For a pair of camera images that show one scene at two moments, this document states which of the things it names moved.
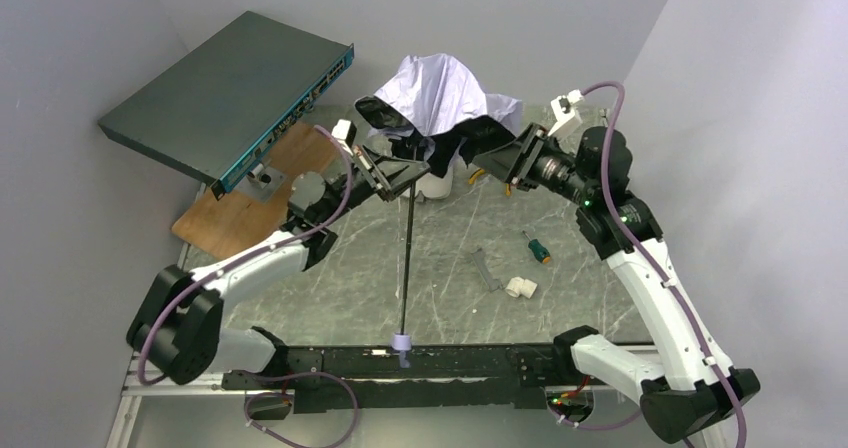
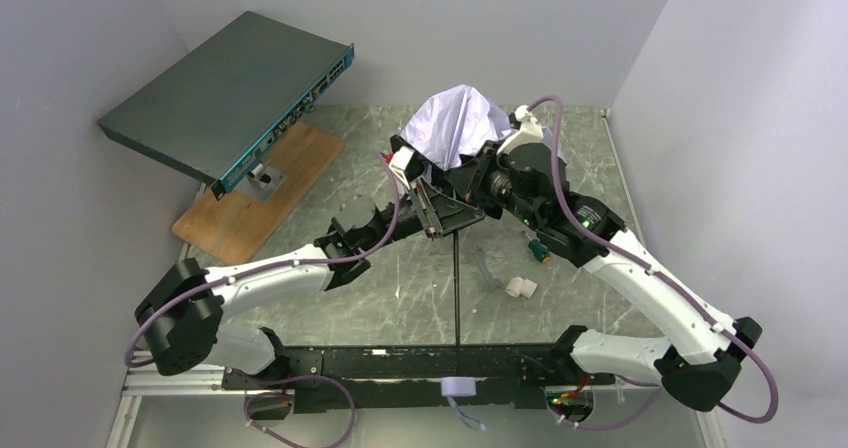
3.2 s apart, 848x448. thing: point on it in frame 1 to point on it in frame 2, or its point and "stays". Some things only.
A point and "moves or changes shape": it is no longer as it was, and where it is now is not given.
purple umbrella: x=437 y=113 moves or changes shape
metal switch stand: x=261 y=182 stays
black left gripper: x=370 y=174 to x=420 y=202
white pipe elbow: x=519 y=286 stays
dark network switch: x=215 y=110 stays
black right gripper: x=521 y=163 to x=479 y=174
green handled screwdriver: x=539 y=252 stays
